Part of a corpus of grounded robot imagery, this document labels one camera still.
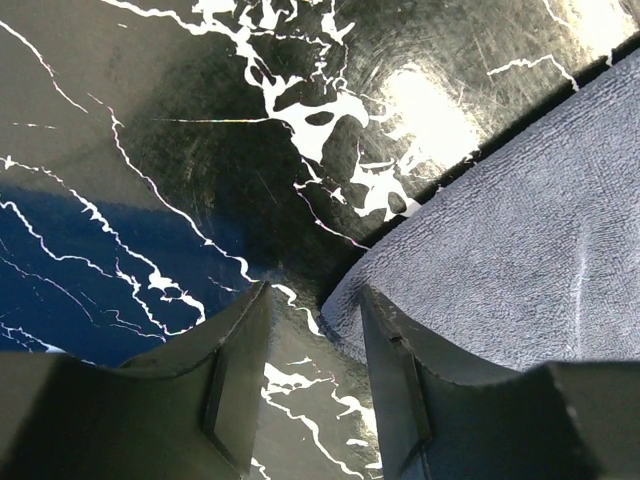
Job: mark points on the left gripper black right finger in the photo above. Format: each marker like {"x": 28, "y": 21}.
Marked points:
{"x": 445, "y": 413}

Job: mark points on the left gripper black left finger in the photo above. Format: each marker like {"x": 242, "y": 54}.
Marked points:
{"x": 187, "y": 409}

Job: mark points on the dark grey-blue towel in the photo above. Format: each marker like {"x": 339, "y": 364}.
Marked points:
{"x": 531, "y": 256}

